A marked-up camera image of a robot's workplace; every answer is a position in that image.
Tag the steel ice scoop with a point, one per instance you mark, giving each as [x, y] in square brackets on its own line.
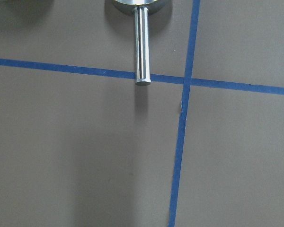
[140, 9]

